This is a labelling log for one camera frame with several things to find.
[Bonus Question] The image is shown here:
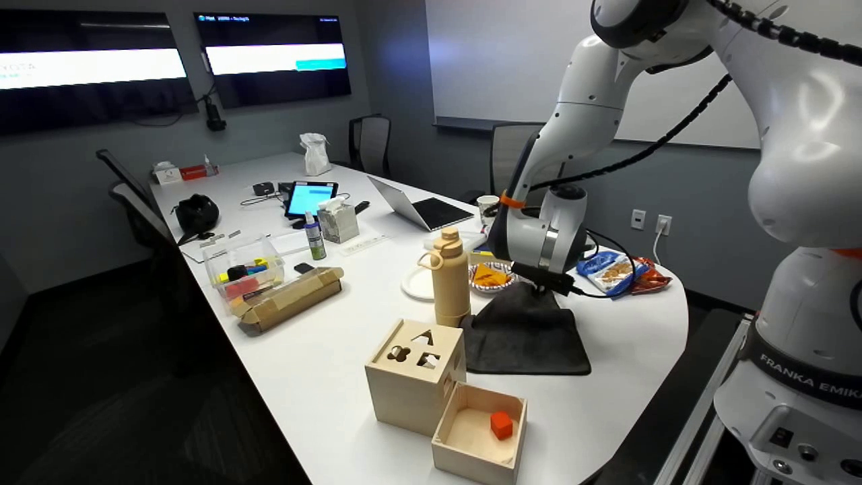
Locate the patterned plate with orange chips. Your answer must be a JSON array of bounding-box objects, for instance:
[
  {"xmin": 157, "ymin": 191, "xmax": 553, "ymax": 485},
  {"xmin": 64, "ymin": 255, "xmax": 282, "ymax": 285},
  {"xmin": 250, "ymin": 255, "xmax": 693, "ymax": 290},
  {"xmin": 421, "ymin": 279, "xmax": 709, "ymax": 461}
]
[{"xmin": 467, "ymin": 255, "xmax": 520, "ymax": 296}]

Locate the wooden shape sorter box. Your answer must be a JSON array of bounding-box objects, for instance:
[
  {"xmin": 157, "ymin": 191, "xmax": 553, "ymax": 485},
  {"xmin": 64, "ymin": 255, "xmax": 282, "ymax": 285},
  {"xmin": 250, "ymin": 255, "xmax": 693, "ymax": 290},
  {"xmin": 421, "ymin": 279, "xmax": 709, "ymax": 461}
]
[{"xmin": 364, "ymin": 317, "xmax": 468, "ymax": 438}]

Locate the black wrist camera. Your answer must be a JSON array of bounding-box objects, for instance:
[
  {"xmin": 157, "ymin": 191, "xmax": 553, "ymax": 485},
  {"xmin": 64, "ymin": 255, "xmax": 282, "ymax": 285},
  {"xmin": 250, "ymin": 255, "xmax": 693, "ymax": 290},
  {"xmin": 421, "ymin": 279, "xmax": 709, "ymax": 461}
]
[{"xmin": 508, "ymin": 258, "xmax": 578, "ymax": 296}]

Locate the blue cookie bag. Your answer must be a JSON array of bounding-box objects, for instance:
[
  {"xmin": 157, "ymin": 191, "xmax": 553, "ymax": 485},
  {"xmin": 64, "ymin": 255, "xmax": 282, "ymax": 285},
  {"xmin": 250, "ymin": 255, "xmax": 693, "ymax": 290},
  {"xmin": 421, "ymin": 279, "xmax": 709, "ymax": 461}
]
[{"xmin": 573, "ymin": 247, "xmax": 639, "ymax": 302}]

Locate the black bag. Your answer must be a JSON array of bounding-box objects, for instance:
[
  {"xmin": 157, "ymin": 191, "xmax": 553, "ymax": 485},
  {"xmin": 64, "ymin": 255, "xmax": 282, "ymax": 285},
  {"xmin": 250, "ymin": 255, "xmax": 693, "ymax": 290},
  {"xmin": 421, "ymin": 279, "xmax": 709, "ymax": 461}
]
[{"xmin": 172, "ymin": 191, "xmax": 223, "ymax": 240}]

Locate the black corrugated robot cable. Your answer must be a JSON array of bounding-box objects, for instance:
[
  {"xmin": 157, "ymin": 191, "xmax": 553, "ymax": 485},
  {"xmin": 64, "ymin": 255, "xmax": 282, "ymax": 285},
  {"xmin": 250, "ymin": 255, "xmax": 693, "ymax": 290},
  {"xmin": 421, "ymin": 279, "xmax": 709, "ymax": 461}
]
[{"xmin": 527, "ymin": 0, "xmax": 862, "ymax": 193}]

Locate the black open laptop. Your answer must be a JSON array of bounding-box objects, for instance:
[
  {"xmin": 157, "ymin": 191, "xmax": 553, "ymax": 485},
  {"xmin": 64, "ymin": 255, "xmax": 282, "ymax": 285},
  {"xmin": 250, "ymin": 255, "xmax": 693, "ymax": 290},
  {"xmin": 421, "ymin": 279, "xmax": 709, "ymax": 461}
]
[{"xmin": 368, "ymin": 172, "xmax": 476, "ymax": 234}]

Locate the white wall whiteboard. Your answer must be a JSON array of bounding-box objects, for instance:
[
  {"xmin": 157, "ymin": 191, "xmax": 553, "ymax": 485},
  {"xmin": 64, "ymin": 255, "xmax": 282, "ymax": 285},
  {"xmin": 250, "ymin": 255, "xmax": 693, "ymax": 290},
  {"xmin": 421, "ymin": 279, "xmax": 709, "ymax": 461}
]
[{"xmin": 425, "ymin": 0, "xmax": 764, "ymax": 151}]

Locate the white carton box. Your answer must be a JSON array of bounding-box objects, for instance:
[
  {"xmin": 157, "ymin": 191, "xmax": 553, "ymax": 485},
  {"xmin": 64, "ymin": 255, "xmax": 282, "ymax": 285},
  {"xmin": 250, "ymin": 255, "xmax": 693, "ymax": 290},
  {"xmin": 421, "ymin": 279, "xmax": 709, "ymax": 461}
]
[{"xmin": 317, "ymin": 196, "xmax": 361, "ymax": 244}]

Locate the white paper sheet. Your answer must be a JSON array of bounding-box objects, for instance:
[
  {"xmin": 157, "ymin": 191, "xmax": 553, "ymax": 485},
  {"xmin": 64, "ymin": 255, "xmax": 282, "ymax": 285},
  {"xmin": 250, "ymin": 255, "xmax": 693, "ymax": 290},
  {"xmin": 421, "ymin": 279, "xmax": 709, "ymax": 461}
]
[{"xmin": 181, "ymin": 226, "xmax": 242, "ymax": 266}]

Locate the red snack bag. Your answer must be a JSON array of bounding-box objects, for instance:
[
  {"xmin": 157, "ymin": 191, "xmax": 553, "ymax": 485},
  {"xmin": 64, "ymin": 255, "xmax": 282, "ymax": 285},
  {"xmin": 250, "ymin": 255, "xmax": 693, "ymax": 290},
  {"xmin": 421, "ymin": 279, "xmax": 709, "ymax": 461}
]
[{"xmin": 631, "ymin": 255, "xmax": 673, "ymax": 296}]

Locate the beige water bottle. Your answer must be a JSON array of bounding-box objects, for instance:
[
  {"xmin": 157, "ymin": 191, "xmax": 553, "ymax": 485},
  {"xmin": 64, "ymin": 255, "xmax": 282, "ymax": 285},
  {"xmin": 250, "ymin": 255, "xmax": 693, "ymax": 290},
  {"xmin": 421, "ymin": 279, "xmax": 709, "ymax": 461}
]
[{"xmin": 429, "ymin": 226, "xmax": 473, "ymax": 329}]

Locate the long tan wooden block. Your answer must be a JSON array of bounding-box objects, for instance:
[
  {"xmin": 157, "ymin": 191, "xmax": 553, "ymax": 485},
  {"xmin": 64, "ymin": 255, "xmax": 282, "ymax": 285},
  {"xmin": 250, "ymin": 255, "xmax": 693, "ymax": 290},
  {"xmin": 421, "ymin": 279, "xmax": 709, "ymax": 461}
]
[{"xmin": 234, "ymin": 265, "xmax": 348, "ymax": 337}]

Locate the flat red box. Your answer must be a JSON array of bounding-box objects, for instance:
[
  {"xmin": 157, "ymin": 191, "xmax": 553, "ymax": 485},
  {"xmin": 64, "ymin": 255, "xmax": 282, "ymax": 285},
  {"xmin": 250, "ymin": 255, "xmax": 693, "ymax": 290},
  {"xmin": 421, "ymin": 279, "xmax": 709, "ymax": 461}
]
[{"xmin": 177, "ymin": 160, "xmax": 219, "ymax": 182}]

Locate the open wooden tray box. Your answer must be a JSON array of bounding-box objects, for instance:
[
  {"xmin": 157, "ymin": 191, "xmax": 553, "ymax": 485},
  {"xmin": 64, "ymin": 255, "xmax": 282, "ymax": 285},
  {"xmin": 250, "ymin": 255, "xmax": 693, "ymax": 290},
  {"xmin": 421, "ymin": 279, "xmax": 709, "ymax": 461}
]
[{"xmin": 429, "ymin": 380, "xmax": 530, "ymax": 485}]

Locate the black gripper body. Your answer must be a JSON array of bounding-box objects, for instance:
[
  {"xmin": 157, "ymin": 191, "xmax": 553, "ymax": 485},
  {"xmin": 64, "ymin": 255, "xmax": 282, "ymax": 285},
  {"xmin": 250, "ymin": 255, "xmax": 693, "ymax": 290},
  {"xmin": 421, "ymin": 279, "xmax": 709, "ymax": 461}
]
[{"xmin": 515, "ymin": 278, "xmax": 561, "ymax": 313}]

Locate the white paper plate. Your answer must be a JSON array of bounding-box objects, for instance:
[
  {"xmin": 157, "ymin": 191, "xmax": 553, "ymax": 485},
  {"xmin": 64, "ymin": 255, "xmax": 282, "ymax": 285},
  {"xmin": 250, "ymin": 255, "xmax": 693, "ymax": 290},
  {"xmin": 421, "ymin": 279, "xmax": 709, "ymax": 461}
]
[{"xmin": 399, "ymin": 250, "xmax": 442, "ymax": 304}]

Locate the black cloth towel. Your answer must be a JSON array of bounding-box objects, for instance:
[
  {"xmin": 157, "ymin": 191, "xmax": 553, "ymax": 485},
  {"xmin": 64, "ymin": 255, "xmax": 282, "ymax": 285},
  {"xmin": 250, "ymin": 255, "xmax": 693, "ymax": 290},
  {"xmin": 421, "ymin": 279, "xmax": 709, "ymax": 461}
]
[{"xmin": 458, "ymin": 279, "xmax": 592, "ymax": 378}]

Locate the tablet with blue screen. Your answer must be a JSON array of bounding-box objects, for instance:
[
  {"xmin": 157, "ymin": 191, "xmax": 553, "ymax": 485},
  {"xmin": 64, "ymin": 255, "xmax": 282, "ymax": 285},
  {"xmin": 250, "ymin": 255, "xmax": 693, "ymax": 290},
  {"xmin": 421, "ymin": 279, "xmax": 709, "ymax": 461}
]
[{"xmin": 282, "ymin": 178, "xmax": 343, "ymax": 223}]

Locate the clear plastic container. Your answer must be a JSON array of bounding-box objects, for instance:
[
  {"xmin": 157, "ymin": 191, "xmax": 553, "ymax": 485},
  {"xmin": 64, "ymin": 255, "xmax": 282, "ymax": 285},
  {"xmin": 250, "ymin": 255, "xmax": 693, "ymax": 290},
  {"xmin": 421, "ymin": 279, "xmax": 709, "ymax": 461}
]
[{"xmin": 201, "ymin": 238, "xmax": 289, "ymax": 304}]

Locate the small red wooden block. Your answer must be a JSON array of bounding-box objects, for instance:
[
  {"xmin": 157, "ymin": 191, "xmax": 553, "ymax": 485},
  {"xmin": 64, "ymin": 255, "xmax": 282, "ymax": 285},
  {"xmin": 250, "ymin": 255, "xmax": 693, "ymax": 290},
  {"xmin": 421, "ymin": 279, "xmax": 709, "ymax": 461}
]
[{"xmin": 488, "ymin": 409, "xmax": 518, "ymax": 442}]

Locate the white plastic bag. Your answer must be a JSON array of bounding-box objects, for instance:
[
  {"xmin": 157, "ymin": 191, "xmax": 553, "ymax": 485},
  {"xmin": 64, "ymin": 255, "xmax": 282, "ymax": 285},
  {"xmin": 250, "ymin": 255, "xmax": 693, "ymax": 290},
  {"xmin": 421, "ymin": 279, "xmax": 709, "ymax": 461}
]
[{"xmin": 297, "ymin": 129, "xmax": 335, "ymax": 178}]

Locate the wall-mounted monitor screen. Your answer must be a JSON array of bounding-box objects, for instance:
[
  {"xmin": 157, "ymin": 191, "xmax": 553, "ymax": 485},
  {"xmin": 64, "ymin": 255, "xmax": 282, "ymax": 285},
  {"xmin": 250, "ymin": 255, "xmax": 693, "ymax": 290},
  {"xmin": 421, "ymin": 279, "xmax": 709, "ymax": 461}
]
[
  {"xmin": 193, "ymin": 9, "xmax": 355, "ymax": 108},
  {"xmin": 0, "ymin": 9, "xmax": 197, "ymax": 137}
]

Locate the small white box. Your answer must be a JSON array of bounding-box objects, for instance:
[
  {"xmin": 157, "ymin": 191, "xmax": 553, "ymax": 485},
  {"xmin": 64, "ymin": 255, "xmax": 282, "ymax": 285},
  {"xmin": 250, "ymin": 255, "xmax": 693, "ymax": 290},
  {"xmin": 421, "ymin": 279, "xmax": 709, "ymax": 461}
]
[{"xmin": 150, "ymin": 160, "xmax": 185, "ymax": 189}]

